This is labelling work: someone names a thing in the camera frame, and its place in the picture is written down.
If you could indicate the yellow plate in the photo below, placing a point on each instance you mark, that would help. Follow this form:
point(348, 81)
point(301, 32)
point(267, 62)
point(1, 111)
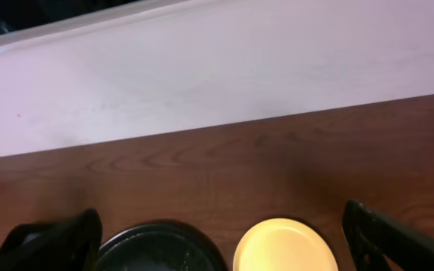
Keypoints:
point(282, 244)

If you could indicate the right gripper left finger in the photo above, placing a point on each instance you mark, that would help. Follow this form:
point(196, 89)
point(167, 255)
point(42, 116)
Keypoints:
point(68, 245)

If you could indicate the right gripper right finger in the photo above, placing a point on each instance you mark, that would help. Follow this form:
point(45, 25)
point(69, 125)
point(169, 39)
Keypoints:
point(373, 237)

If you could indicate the black round tray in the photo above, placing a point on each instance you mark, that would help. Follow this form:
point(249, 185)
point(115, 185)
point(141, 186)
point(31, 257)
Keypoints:
point(160, 246)

